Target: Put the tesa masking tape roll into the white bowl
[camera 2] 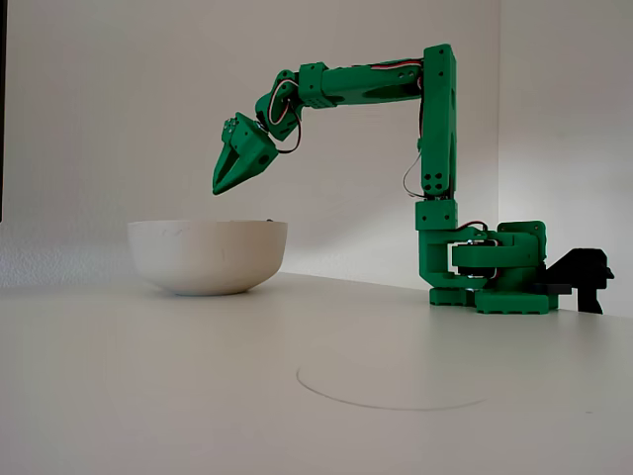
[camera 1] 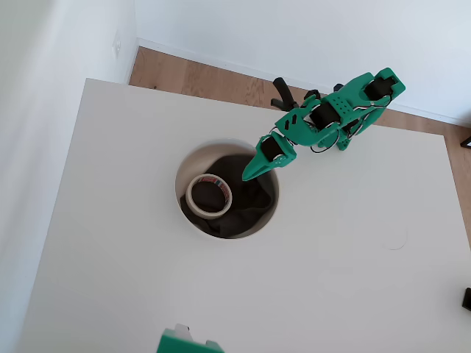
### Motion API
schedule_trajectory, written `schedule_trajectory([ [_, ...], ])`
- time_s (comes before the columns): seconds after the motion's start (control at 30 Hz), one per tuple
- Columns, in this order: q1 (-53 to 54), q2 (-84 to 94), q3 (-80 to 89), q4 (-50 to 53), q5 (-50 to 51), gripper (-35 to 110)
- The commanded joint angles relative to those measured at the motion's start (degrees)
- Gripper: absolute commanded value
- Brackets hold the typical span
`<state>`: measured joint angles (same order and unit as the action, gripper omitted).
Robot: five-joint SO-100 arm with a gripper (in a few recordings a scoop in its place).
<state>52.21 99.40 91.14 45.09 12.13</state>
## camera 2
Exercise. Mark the round table hole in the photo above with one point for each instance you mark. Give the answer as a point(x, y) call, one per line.
point(207, 257)

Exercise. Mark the black table clamp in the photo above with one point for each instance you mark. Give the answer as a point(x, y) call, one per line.
point(586, 272)

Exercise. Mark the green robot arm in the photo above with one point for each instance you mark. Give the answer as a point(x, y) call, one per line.
point(437, 123)

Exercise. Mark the green gripper black motor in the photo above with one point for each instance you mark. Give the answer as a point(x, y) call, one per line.
point(248, 149)

